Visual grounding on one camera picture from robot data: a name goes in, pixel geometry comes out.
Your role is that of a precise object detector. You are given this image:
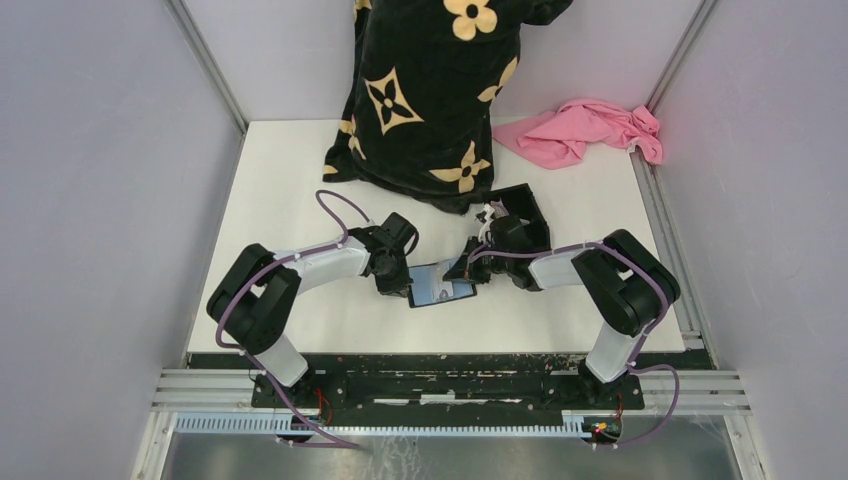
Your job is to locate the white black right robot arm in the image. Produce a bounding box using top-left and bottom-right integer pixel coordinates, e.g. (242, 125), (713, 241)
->
(443, 215), (681, 408)

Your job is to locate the black floral blanket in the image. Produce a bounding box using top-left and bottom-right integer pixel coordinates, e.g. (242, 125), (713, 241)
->
(323, 0), (568, 215)

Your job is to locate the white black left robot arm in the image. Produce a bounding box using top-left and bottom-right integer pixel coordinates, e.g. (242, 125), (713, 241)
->
(206, 213), (419, 407)

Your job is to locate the black plastic bin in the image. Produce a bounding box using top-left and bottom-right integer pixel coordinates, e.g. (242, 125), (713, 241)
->
(484, 183), (551, 253)

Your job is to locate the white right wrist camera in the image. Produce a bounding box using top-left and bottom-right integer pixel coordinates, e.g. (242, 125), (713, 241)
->
(475, 202), (509, 241)

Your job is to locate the black leather card holder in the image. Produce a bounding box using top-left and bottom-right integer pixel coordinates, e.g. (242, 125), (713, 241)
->
(408, 259), (477, 309)

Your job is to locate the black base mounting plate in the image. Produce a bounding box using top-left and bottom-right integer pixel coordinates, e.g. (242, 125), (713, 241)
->
(285, 353), (645, 427)

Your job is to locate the white slotted cable duct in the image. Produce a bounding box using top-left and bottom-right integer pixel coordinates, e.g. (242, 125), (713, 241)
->
(173, 412), (591, 440)

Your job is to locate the pink cloth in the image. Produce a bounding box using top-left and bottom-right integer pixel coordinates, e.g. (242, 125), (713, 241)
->
(492, 99), (664, 170)

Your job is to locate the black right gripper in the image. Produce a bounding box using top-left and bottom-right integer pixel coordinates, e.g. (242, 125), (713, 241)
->
(443, 236), (512, 285)

